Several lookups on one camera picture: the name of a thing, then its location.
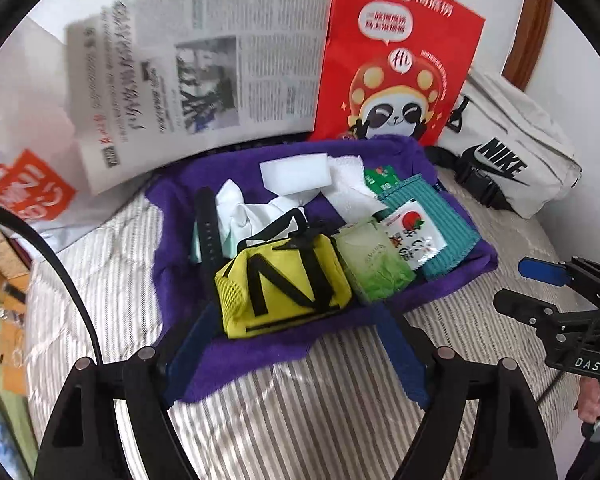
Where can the white tissue paper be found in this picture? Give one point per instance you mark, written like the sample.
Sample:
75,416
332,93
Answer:
350,190

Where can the purple towel-lined tray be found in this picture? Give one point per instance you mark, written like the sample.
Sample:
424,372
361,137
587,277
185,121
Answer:
180,200

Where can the teal knitted cloth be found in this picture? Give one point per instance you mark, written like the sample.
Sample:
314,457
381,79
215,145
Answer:
450,230

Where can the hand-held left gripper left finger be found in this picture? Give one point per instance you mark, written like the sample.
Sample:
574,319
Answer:
195,340

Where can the red paper bag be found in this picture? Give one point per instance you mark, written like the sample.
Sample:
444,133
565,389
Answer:
380,60

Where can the brown curved wooden frame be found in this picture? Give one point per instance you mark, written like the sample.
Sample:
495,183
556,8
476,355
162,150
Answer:
530,30

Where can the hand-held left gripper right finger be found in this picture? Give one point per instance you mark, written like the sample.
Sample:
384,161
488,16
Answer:
400,355

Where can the person's right forearm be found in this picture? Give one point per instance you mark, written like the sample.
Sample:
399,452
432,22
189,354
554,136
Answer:
595,460

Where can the person's right hand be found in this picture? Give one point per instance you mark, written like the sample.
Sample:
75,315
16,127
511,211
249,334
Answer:
587,395

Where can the green tissue packet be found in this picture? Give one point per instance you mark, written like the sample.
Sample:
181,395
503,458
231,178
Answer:
375,265

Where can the light grey waist bag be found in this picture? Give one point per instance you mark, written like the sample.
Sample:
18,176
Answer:
520,130

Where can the white snack packet red print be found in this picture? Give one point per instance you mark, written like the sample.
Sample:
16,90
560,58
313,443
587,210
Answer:
415,240

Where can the white plastic shopping bag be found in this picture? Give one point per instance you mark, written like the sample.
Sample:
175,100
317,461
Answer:
30,195

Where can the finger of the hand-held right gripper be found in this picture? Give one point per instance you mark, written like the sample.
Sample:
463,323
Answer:
545,271
525,307

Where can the folded newspaper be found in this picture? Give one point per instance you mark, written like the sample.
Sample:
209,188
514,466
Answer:
180,85

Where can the green card packet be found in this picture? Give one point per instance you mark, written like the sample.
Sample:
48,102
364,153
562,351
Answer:
380,177

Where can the mint green cloth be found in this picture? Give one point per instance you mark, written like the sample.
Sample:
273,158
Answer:
197,247

